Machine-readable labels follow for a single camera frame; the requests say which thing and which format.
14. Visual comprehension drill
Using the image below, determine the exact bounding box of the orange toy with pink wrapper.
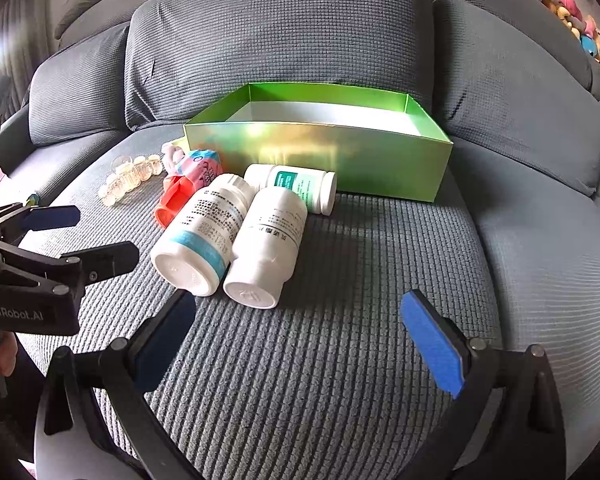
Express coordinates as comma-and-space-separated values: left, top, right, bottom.
154, 141, 224, 229

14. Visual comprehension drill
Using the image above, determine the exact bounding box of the clear capsule blister pack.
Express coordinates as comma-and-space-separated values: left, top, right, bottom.
97, 152, 164, 209

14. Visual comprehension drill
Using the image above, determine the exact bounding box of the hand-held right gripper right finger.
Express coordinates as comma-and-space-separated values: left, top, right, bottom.
401, 289, 567, 480

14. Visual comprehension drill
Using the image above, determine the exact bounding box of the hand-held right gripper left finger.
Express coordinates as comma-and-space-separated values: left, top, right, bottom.
34, 289, 206, 480

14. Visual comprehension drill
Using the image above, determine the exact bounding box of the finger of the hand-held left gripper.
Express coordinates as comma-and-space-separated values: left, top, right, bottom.
0, 241, 141, 297
0, 202, 82, 239

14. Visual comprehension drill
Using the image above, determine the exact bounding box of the grey sofa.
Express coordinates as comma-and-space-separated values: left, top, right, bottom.
0, 0, 600, 480

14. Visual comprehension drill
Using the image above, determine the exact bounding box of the grey pleated curtain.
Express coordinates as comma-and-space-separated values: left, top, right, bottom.
0, 0, 63, 58

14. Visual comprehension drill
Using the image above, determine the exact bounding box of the white bottle with blue stripe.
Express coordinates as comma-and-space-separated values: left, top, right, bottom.
150, 173, 259, 297

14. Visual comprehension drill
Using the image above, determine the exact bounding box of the row of plush toys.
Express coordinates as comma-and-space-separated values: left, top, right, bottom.
505, 0, 600, 90

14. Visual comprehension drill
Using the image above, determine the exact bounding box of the plain white pill bottle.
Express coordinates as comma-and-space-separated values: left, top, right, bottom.
222, 186, 309, 309

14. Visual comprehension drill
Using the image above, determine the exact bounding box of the green cardboard box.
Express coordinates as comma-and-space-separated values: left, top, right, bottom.
182, 82, 453, 202

